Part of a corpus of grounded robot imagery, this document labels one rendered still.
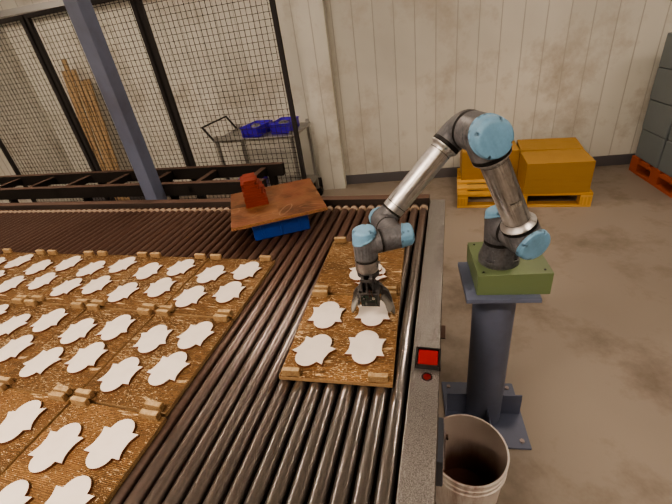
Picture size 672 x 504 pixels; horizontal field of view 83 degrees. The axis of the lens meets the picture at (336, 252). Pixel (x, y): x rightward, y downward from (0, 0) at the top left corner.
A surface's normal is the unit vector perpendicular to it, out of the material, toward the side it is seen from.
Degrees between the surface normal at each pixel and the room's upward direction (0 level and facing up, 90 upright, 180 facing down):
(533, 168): 90
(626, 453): 0
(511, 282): 90
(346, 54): 90
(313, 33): 90
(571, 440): 0
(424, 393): 0
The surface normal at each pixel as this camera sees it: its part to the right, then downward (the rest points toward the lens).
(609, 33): -0.14, 0.52
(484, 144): 0.14, 0.36
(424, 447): -0.13, -0.85
